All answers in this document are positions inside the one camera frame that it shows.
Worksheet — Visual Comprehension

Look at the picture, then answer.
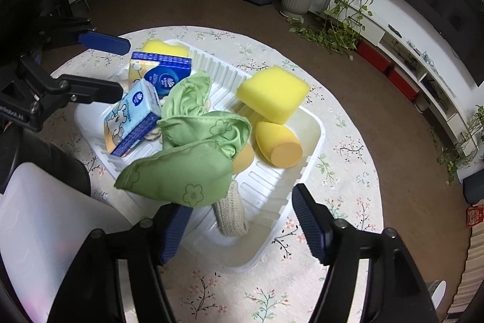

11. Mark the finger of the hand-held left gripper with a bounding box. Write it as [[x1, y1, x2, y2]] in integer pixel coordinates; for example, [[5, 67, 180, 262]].
[[15, 56, 125, 130], [40, 18, 132, 55]]

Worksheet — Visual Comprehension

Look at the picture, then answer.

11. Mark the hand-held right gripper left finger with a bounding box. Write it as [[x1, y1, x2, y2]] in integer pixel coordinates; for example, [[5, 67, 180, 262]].
[[45, 204, 193, 323]]

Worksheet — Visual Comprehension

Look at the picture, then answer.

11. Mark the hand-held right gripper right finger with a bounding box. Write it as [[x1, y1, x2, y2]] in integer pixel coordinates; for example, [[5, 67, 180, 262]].
[[291, 184, 441, 323]]

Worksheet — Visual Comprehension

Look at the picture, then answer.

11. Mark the blue yellow tissue pack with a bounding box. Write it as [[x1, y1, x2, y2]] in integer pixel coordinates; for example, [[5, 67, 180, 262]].
[[104, 79, 164, 157], [129, 51, 193, 98]]

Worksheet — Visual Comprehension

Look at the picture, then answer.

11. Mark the green floral cloth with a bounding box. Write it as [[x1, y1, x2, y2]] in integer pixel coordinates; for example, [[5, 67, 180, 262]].
[[114, 141, 235, 208], [157, 71, 252, 161]]

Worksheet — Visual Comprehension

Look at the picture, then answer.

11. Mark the yellow sponge block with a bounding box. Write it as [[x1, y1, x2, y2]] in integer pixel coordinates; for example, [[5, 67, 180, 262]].
[[237, 66, 310, 125], [141, 39, 190, 59]]

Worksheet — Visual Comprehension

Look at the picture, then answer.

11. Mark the beige knitted cloth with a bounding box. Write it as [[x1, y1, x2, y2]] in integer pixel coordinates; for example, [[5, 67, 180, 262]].
[[213, 180, 251, 237]]

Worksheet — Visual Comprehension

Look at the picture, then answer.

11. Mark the yellow teardrop makeup sponge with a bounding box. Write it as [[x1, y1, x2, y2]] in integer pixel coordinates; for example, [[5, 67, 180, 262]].
[[255, 120, 303, 168]]

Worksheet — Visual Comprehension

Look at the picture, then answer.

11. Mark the white plastic tray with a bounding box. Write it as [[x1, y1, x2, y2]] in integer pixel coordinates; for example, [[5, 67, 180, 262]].
[[74, 39, 326, 272]]

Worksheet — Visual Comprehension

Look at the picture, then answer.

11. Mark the black rounded object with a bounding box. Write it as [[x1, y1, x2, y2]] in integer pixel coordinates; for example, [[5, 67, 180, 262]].
[[0, 126, 91, 195]]

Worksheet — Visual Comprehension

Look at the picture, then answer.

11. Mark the round floral table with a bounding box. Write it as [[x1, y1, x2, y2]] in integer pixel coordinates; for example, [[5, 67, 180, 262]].
[[38, 26, 384, 323]]

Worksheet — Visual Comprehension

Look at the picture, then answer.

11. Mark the red storage box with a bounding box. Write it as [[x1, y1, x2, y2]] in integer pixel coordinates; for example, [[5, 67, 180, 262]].
[[388, 66, 420, 102], [355, 40, 392, 73]]

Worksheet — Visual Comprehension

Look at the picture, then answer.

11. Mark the red bag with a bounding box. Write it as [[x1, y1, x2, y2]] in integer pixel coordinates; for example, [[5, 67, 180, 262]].
[[465, 206, 484, 229]]

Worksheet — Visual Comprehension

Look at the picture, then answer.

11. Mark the small leafy vine plant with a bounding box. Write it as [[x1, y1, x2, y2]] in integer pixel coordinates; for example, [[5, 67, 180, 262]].
[[429, 107, 484, 185]]

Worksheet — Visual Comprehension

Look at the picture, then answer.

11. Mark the beige curtain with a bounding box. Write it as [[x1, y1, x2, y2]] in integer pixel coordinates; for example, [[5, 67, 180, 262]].
[[446, 225, 484, 316]]

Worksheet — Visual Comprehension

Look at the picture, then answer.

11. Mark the white television console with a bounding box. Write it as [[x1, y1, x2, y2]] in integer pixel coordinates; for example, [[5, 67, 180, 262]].
[[329, 0, 484, 142]]

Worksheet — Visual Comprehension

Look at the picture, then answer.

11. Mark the trailing green plant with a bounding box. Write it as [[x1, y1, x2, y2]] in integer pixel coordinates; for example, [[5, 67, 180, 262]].
[[287, 0, 375, 61]]

